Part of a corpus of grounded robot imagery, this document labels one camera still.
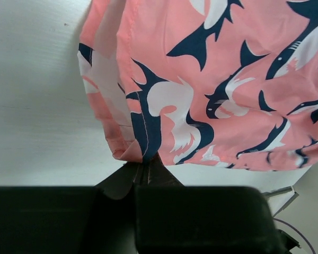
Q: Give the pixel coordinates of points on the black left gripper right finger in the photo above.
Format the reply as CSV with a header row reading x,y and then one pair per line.
x,y
173,218

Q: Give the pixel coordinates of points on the aluminium front frame rail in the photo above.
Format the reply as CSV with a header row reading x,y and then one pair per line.
x,y
280,199

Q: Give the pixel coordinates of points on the pink shark print shorts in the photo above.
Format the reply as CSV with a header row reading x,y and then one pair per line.
x,y
232,84

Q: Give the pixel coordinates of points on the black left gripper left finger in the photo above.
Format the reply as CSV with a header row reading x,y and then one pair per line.
x,y
69,219

